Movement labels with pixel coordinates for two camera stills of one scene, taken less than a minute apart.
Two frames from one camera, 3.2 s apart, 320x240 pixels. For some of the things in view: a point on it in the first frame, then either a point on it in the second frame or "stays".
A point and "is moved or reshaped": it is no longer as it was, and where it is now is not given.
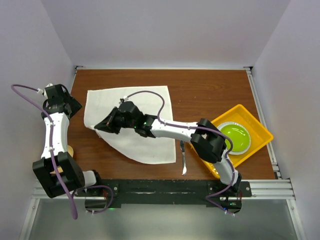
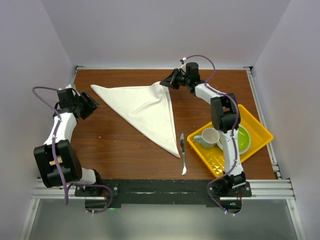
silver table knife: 182,146 stays
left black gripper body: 74,105 → 84,108
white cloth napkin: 100,103 is moved or reshaped
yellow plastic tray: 260,137 stays
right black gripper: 108,124 → 170,80
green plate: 240,134 stays
